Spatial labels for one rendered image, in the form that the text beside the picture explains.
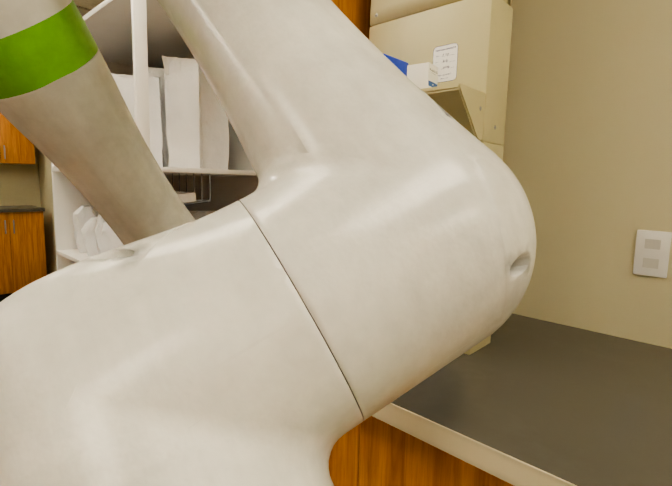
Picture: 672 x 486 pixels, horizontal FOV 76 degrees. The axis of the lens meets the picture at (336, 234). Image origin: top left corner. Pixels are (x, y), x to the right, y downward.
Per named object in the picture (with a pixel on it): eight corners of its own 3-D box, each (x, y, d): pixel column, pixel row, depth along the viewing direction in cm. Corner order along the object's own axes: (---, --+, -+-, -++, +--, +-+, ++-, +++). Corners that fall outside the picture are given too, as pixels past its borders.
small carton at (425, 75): (415, 98, 97) (417, 70, 96) (437, 96, 94) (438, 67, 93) (405, 94, 93) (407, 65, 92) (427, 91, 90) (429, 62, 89)
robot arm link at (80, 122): (-2, 111, 36) (116, 52, 41) (-26, 85, 43) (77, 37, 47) (191, 336, 61) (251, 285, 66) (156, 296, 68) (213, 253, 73)
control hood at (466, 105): (364, 147, 113) (366, 108, 111) (483, 141, 91) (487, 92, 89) (334, 143, 104) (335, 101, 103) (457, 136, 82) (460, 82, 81)
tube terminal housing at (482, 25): (410, 304, 136) (421, 50, 127) (513, 329, 114) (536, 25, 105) (359, 321, 118) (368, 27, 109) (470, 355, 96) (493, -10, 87)
